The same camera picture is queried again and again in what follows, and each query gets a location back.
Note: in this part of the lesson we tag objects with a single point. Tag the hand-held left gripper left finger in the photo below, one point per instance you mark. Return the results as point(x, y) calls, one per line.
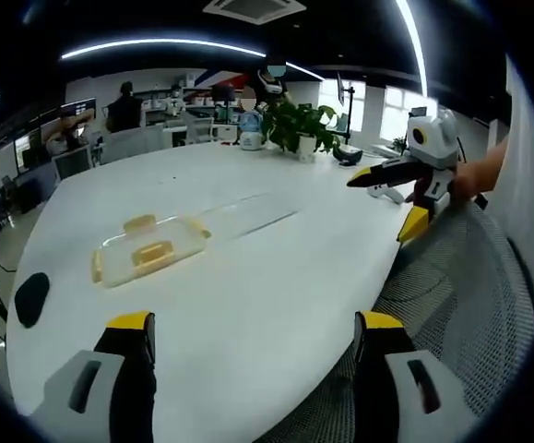
point(86, 387)

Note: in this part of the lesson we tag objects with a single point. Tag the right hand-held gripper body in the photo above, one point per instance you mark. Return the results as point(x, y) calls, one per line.
point(437, 143)

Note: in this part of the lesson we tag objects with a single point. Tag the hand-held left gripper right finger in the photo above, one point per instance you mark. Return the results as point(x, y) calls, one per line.
point(386, 383)

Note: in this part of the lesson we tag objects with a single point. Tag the clear plastic box yellow buckles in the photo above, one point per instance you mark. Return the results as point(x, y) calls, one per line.
point(156, 251)

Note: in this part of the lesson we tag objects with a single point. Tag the person's right hand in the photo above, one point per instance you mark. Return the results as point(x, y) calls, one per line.
point(467, 182)

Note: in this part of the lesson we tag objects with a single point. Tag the black and white headset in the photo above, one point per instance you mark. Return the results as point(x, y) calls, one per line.
point(347, 157)

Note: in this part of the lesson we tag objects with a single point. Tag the grey mesh office chair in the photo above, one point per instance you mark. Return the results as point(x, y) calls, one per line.
point(460, 295)

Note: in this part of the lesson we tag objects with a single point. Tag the monitor on black stand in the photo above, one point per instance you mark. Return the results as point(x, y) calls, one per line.
point(342, 92)

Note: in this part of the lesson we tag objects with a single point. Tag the green potted plant white pot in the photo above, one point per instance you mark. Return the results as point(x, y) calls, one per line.
point(296, 124)

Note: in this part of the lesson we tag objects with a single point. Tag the black oval object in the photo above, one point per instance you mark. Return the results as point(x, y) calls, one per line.
point(32, 300)

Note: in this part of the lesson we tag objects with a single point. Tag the curved ceiling light strip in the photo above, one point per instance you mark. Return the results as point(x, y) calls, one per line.
point(156, 45)
point(415, 41)

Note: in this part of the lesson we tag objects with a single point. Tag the ceiling air vent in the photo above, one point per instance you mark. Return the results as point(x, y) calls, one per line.
point(247, 11)

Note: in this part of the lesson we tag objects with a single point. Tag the white office chair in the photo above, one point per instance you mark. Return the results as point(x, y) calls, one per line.
point(72, 164)
point(130, 143)

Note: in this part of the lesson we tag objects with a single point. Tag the wall screen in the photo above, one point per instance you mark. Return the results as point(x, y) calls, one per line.
point(79, 110)

